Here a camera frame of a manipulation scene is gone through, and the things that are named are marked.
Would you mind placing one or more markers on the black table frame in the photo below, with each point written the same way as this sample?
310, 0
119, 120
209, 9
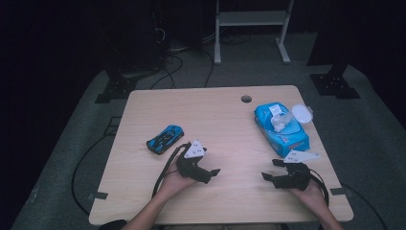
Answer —
112, 125

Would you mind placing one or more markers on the blue toy car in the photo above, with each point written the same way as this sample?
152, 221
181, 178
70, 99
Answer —
165, 139

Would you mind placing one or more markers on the person's left hand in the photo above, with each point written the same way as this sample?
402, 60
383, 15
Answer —
174, 183

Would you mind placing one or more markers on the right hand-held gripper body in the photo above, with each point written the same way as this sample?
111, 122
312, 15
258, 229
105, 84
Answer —
295, 179

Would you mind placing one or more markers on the black stand base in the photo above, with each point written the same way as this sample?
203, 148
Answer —
333, 84
116, 89

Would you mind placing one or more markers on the blue wet wipe pack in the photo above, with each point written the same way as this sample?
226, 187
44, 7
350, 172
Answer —
287, 140

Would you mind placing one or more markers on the person's right hand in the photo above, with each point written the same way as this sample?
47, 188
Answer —
312, 196

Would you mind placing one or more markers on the white metal stand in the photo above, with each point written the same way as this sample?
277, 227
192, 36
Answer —
252, 18

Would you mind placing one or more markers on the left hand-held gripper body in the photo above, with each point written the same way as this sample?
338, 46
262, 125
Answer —
189, 168

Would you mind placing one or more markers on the grey tape piece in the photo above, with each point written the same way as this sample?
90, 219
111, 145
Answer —
341, 191
97, 195

